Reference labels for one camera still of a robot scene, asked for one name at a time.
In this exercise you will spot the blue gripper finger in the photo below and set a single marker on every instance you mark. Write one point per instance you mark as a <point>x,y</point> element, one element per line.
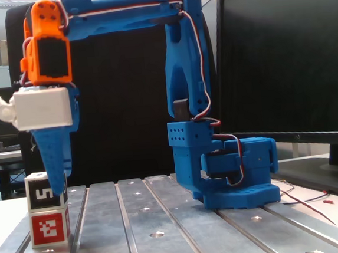
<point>69,164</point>
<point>54,154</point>

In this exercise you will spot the black cube with white marker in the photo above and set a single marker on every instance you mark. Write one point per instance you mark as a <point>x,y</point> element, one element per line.
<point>32,185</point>

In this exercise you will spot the blue robot arm with base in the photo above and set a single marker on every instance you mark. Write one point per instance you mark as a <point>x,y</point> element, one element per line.
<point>182,72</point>

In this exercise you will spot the red cube with white marker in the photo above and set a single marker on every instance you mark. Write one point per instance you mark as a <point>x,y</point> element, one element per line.
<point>49,228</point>

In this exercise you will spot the dark background keyboard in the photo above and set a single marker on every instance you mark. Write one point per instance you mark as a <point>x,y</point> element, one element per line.
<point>2,149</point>

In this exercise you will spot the grey background desk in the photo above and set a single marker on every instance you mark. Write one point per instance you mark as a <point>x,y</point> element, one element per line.
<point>0,157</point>

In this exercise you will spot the black office chair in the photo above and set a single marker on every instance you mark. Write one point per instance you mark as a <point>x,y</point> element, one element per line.
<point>126,106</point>

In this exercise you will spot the black monitor with stand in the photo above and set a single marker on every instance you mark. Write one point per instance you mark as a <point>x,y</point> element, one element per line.
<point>285,63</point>

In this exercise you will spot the aluminium slotted base plate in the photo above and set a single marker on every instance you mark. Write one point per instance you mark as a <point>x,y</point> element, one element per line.
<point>182,243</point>

